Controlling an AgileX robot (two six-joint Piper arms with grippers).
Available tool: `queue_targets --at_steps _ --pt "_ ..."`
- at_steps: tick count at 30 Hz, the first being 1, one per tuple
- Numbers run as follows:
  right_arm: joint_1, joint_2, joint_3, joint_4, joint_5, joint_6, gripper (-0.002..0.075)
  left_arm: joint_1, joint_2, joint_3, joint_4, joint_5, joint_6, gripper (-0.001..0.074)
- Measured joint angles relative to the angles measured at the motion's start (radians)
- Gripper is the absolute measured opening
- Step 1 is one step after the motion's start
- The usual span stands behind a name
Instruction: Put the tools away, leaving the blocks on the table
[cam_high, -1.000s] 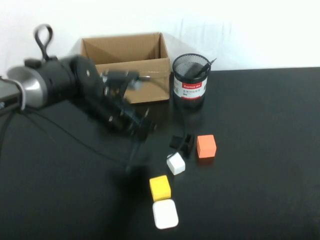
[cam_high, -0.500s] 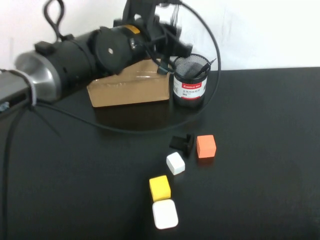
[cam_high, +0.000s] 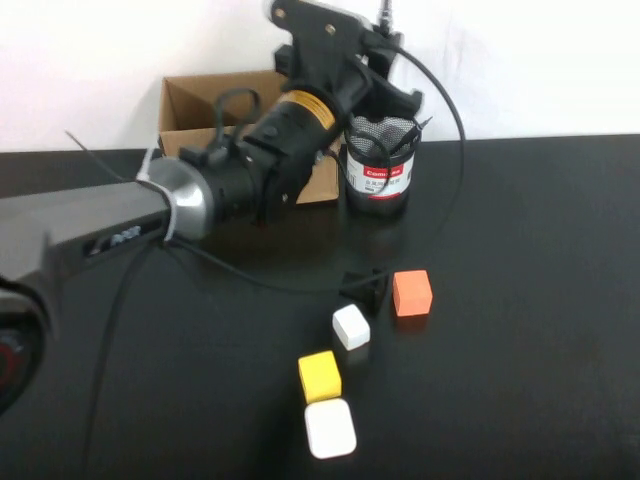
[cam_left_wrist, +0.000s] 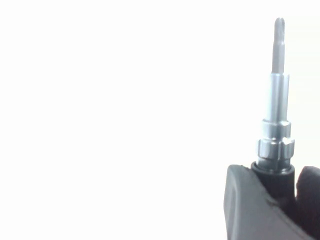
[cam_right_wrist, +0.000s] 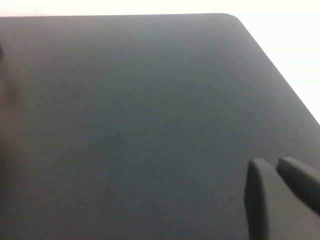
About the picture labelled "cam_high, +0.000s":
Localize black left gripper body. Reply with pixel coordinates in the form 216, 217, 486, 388
269, 0, 375, 116

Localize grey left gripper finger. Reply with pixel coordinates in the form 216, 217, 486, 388
351, 77, 422, 120
365, 30, 404, 82

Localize black handled precision screwdriver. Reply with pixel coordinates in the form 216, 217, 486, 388
378, 0, 400, 37

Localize black mesh pen holder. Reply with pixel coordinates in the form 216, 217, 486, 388
344, 112, 423, 217

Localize open brown cardboard box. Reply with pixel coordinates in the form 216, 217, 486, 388
158, 69, 342, 205

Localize orange cube block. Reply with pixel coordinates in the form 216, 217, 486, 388
391, 269, 434, 318

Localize small white cube block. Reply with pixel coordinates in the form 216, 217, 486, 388
331, 303, 372, 351

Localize yellow cube block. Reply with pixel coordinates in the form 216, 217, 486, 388
297, 349, 343, 403

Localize large white rounded block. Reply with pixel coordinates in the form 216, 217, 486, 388
303, 398, 358, 460

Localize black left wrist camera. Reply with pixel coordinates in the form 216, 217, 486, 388
272, 43, 297, 77

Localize short black looped cable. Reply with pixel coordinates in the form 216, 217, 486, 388
213, 87, 262, 151

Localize black plastic bracket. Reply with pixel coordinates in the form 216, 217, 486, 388
339, 268, 390, 315

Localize black cable tie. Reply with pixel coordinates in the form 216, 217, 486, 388
63, 128, 124, 182

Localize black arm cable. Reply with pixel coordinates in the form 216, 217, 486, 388
79, 239, 154, 480

